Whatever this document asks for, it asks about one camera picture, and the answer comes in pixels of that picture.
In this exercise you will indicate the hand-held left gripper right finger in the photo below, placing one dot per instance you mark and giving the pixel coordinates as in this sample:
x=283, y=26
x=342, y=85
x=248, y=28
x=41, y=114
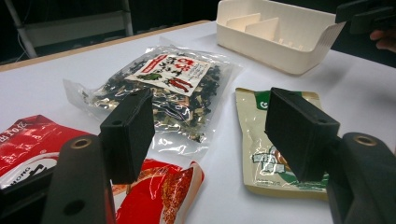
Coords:
x=299, y=137

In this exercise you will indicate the beige green snack packet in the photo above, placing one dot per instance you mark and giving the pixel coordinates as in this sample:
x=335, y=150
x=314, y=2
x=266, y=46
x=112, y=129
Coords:
x=258, y=155

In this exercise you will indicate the grey metal stand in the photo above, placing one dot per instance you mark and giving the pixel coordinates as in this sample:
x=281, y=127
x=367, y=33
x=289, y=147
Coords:
x=74, y=28

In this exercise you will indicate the red seasoning packet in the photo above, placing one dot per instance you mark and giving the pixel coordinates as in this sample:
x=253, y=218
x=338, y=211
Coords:
x=155, y=193

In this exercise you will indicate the white table sheet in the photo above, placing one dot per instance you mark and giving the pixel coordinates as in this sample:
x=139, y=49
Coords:
x=202, y=186

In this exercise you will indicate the cream plastic divided container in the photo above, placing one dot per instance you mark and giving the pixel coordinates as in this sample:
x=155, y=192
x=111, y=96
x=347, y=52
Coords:
x=280, y=46

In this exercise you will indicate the clear dried vegetable packet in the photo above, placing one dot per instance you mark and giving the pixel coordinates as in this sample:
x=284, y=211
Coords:
x=177, y=93

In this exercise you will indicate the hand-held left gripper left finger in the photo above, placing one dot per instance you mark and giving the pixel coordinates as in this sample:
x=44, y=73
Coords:
x=127, y=140

